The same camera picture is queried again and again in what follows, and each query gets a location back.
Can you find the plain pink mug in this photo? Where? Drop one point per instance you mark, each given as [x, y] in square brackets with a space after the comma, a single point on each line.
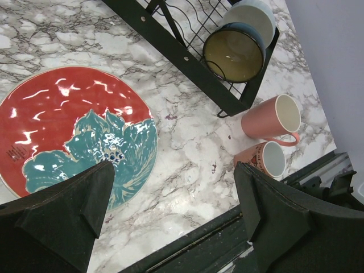
[277, 119]

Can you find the black mounting rail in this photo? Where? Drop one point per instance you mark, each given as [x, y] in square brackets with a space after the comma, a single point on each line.
[221, 245]

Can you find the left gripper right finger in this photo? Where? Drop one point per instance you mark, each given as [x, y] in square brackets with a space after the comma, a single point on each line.
[292, 231]

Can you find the dark bowl beige inside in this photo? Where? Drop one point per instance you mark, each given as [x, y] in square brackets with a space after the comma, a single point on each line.
[235, 52]

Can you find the black wire dish rack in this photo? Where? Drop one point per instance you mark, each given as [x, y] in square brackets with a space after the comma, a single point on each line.
[178, 30]

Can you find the red plate teal flower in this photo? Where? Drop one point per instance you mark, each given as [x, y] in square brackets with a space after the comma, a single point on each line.
[63, 121]

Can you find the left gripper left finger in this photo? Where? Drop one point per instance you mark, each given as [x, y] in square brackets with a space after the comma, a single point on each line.
[53, 230]

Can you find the white bowl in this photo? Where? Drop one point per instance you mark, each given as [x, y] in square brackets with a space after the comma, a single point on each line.
[257, 14]

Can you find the printed salmon coffee mug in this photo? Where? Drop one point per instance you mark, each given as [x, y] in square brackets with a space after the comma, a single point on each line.
[268, 157]

